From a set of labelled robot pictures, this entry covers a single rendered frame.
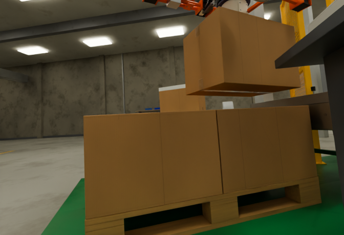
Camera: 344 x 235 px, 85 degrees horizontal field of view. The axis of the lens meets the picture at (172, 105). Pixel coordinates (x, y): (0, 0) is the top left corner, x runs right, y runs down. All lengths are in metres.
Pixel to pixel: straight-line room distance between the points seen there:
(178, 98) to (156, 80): 8.27
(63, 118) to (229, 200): 12.73
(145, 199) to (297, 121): 0.91
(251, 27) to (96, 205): 1.14
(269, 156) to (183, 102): 1.74
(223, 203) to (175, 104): 1.89
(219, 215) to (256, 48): 0.88
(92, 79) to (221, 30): 11.71
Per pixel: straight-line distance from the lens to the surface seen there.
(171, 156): 0.86
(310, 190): 1.35
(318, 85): 4.86
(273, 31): 1.33
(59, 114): 13.55
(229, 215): 1.05
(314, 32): 0.74
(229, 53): 1.03
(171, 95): 2.73
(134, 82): 11.26
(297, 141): 1.26
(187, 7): 1.29
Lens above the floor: 0.50
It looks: 5 degrees up
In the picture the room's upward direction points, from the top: 4 degrees counter-clockwise
